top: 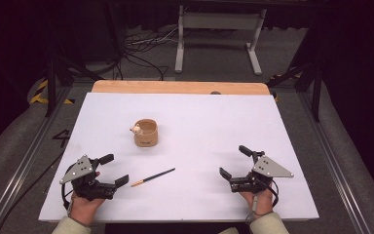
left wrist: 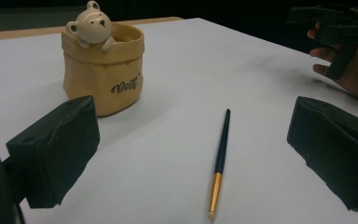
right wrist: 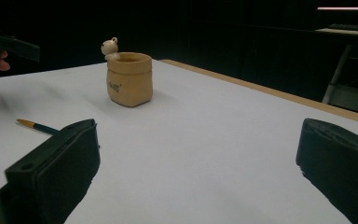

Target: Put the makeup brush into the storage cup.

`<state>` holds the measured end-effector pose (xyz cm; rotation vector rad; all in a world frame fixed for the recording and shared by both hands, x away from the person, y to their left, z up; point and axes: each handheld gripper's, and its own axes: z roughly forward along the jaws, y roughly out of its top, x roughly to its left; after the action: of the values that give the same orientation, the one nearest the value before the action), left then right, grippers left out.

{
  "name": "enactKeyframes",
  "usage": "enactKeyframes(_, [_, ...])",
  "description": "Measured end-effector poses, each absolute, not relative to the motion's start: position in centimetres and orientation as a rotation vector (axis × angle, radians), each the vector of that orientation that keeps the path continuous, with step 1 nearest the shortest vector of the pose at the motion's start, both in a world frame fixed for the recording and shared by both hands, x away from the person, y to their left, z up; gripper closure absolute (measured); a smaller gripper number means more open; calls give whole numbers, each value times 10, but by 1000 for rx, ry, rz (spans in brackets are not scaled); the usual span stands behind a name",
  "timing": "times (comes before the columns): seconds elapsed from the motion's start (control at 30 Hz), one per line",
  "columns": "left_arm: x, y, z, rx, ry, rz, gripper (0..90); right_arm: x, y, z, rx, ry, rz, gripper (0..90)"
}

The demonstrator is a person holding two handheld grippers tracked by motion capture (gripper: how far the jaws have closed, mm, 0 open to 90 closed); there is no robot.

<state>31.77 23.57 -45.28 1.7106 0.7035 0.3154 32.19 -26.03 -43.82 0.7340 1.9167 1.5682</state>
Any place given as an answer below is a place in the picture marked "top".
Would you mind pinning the tan sack-shaped pen holder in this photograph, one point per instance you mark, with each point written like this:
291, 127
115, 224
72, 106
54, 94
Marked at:
146, 133

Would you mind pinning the aluminium floor rail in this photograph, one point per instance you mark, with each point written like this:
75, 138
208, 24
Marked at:
26, 165
334, 162

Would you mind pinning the white table mat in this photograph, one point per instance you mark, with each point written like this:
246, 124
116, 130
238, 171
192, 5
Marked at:
194, 130

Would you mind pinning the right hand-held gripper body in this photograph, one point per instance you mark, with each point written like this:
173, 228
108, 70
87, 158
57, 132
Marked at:
266, 169

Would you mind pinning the wooden table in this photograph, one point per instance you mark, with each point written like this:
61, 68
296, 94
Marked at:
175, 87

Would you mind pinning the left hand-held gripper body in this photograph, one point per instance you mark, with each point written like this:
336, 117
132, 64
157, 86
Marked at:
78, 170

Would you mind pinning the black tripod stand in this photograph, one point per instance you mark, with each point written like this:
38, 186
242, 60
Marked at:
51, 84
316, 87

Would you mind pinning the black pencil with tan end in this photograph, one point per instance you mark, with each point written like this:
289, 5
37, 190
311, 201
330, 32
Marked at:
156, 176

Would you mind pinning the person's left hand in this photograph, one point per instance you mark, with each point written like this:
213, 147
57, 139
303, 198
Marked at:
84, 208

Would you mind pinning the person's right hand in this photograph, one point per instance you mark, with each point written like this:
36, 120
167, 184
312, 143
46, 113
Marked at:
261, 203

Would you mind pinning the white metal stand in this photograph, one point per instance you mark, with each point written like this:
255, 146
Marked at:
220, 21

